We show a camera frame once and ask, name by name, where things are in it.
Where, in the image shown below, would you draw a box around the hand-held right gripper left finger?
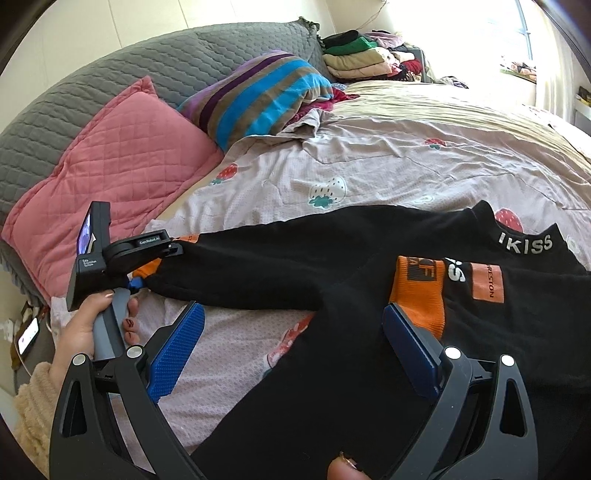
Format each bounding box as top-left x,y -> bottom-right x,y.
48,302 -> 206,480

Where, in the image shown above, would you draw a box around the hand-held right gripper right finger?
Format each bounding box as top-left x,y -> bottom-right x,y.
381,302 -> 541,480

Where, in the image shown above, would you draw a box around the black sweater with orange cuffs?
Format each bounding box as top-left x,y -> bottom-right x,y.
137,200 -> 591,480

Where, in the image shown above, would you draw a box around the person's left forearm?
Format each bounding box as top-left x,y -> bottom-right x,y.
13,361 -> 64,477

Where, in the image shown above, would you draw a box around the pile of folded clothes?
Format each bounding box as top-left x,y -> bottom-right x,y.
321,29 -> 435,85

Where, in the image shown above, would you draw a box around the person's left hand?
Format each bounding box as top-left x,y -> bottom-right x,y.
48,292 -> 142,389

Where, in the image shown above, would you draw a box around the person's right hand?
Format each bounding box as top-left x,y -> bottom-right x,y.
327,452 -> 371,480

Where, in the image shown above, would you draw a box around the pink quilted pillow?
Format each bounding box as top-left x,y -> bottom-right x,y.
0,76 -> 225,306

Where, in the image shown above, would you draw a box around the smartphone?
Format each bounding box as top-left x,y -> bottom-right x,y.
15,318 -> 41,357

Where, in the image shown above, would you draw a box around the grey quilted headboard cover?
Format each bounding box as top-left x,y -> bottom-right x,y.
0,17 -> 325,223

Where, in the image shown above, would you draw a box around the strawberry-print blanket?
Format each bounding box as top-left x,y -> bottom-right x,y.
50,79 -> 591,446

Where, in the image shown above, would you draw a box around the striped pillow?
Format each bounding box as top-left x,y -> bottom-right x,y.
178,50 -> 334,152

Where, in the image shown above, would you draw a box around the magenta crumpled cloth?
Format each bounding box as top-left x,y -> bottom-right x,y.
300,85 -> 362,125

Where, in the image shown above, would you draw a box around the colourful cloth on windowsill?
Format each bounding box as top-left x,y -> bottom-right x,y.
500,54 -> 539,80

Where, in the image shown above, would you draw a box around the white curtain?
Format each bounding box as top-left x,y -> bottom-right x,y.
531,0 -> 580,118

